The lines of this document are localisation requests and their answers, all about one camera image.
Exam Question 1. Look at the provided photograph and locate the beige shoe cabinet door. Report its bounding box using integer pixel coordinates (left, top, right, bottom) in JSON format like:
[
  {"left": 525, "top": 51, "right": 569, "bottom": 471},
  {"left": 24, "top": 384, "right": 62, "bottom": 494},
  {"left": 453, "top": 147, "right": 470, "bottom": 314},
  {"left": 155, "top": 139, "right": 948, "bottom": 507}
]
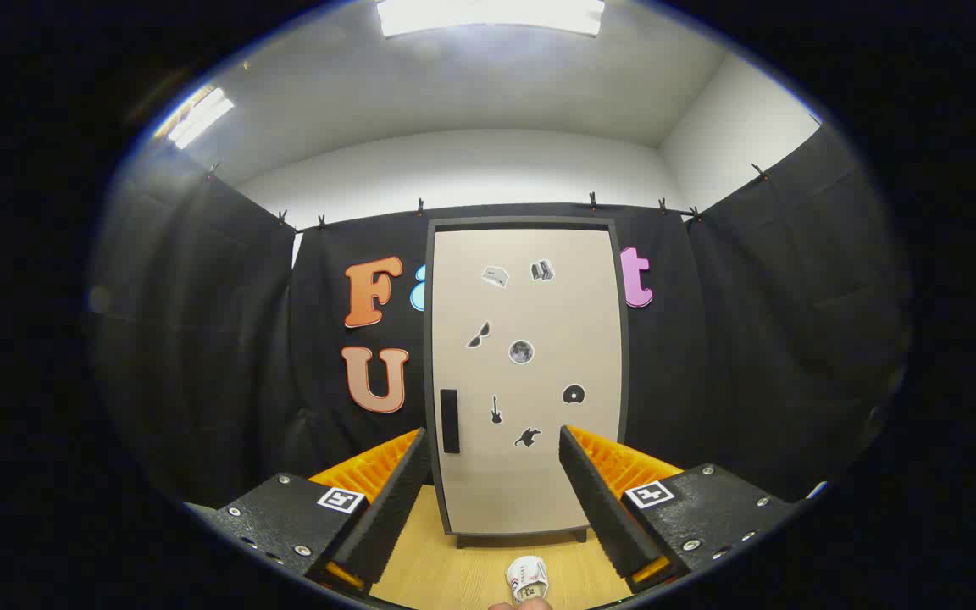
[{"left": 433, "top": 227, "right": 624, "bottom": 536}]

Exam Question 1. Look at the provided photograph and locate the row of black cloth clips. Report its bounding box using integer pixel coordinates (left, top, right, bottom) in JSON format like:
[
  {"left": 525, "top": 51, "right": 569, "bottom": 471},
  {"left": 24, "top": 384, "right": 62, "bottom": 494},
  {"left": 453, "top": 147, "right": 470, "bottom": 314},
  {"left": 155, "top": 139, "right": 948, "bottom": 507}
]
[{"left": 207, "top": 163, "right": 768, "bottom": 231}]

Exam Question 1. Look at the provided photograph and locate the black backdrop cloth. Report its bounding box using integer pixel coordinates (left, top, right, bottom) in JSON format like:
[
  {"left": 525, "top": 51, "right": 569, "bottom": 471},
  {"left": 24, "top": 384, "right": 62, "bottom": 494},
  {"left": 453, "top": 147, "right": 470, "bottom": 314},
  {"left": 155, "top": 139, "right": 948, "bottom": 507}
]
[{"left": 90, "top": 123, "right": 912, "bottom": 509}]

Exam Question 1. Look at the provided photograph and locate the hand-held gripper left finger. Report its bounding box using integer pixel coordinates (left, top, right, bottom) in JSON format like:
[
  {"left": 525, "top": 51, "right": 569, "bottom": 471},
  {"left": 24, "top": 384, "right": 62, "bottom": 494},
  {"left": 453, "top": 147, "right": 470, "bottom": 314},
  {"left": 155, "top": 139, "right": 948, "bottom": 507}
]
[{"left": 186, "top": 428, "right": 431, "bottom": 594}]

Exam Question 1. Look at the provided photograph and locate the white canvas shoe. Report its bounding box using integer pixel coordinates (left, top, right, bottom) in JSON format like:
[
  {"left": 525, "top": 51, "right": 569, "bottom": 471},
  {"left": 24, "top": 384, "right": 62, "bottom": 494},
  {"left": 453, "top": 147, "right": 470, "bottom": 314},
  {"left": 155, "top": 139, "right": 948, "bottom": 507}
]
[{"left": 505, "top": 556, "right": 550, "bottom": 603}]

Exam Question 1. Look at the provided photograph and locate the black door handle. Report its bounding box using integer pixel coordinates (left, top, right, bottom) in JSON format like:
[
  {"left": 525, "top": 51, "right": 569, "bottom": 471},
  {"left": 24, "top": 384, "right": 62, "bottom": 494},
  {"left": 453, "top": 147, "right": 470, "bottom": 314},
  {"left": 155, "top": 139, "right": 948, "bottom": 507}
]
[{"left": 440, "top": 389, "right": 461, "bottom": 454}]

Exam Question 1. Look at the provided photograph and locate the long ceiling light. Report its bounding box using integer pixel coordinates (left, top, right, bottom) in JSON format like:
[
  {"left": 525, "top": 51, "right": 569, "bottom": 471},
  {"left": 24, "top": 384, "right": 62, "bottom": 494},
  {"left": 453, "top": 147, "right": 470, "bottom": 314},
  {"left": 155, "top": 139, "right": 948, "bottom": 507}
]
[
  {"left": 376, "top": 0, "right": 606, "bottom": 39},
  {"left": 153, "top": 85, "right": 235, "bottom": 151}
]

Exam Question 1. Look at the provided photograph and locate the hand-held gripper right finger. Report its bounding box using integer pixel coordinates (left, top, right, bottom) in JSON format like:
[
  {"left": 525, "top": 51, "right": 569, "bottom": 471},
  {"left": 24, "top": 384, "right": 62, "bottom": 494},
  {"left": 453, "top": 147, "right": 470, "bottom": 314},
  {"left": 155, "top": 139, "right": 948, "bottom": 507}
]
[{"left": 558, "top": 425, "right": 798, "bottom": 594}]

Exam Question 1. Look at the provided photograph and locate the grey shoe cabinet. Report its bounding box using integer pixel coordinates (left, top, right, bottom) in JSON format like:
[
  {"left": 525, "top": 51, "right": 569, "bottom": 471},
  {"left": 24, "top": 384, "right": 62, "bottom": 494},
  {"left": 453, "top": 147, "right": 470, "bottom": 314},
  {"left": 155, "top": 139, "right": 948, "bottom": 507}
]
[{"left": 423, "top": 218, "right": 630, "bottom": 547}]

